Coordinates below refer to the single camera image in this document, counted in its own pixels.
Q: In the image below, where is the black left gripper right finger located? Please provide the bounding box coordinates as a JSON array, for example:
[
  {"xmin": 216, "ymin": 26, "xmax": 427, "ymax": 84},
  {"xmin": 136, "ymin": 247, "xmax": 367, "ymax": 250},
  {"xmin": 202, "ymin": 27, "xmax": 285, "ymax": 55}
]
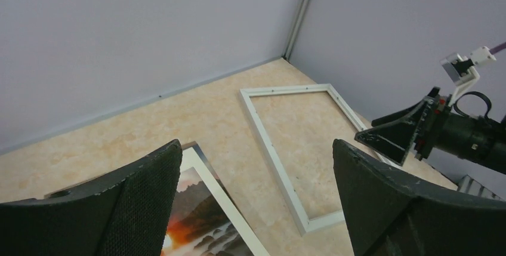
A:
[{"xmin": 332, "ymin": 139, "xmax": 505, "ymax": 255}]

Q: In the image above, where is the brown frame backing board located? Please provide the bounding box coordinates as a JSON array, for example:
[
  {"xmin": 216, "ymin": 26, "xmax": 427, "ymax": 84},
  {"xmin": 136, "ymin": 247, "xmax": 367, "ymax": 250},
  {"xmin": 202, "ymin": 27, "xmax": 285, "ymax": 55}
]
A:
[{"xmin": 31, "ymin": 140, "xmax": 228, "ymax": 214}]

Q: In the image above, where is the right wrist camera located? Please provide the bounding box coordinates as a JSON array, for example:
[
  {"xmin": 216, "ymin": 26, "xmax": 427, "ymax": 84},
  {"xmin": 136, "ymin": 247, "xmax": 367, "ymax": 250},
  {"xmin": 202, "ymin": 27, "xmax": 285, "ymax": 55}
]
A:
[{"xmin": 440, "ymin": 47, "xmax": 496, "ymax": 106}]

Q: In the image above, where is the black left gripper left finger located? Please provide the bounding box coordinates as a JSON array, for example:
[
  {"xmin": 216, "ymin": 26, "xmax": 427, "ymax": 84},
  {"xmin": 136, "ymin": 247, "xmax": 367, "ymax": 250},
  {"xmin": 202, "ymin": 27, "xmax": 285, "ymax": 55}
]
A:
[{"xmin": 1, "ymin": 140, "xmax": 183, "ymax": 255}]

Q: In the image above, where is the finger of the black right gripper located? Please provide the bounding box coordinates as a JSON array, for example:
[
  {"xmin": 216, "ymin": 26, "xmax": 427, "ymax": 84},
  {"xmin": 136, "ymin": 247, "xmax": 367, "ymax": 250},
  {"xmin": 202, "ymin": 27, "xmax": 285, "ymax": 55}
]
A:
[
  {"xmin": 371, "ymin": 101, "xmax": 425, "ymax": 127},
  {"xmin": 354, "ymin": 101, "xmax": 427, "ymax": 166}
]

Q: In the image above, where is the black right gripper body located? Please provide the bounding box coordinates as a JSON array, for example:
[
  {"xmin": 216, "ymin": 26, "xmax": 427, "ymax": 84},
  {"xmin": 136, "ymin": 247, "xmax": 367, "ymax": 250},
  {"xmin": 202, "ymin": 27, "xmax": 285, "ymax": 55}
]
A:
[{"xmin": 414, "ymin": 91, "xmax": 505, "ymax": 174}]

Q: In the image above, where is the white picture frame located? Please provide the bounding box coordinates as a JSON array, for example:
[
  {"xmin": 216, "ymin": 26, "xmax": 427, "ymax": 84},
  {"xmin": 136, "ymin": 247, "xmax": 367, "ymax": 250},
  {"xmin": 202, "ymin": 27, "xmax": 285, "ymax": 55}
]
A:
[{"xmin": 239, "ymin": 84, "xmax": 369, "ymax": 236}]

